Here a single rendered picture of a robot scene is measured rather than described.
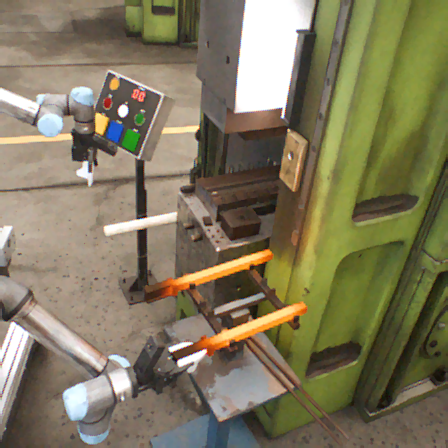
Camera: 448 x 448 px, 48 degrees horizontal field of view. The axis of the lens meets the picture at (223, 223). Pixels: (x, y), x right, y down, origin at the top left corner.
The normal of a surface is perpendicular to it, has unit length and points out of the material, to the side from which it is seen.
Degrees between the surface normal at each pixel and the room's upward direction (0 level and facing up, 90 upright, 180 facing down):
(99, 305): 0
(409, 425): 0
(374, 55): 89
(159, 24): 90
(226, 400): 0
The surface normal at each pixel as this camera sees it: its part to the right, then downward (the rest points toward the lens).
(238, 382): 0.08, -0.80
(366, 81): 0.43, 0.56
